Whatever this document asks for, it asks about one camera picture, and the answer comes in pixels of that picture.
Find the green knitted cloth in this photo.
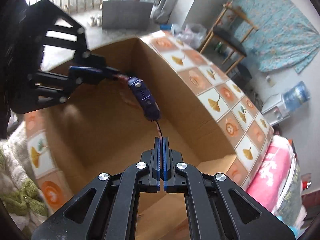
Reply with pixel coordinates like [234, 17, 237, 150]
[1, 179, 48, 217]

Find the purple kids smartwatch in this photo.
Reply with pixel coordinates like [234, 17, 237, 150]
[117, 73, 164, 140]

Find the blue water jug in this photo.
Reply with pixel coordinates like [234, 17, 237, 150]
[282, 81, 311, 112]

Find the white fluffy blanket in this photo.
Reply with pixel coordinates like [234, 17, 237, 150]
[1, 122, 52, 239]

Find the white shoes pair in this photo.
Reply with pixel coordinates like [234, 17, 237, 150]
[89, 16, 102, 27]

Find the brown cardboard box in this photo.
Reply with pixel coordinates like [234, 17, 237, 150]
[33, 38, 239, 239]

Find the wooden chair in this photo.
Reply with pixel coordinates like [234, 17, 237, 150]
[197, 1, 259, 74]

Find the white plastic bag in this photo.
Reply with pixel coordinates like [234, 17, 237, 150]
[171, 23, 207, 49]

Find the dark grey cabinet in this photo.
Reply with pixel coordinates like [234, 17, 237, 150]
[102, 0, 153, 30]

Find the grey curtain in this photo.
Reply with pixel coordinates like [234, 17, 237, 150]
[152, 0, 178, 24]

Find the ginkgo pattern tablecloth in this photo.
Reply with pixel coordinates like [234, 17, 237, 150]
[25, 31, 273, 210]

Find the pink floral blanket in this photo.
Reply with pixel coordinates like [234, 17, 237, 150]
[246, 135, 295, 212]

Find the white water dispenser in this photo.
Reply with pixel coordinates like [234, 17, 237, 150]
[261, 94, 290, 126]

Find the floral teal wall cloth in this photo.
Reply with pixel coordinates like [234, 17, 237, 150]
[228, 0, 319, 74]

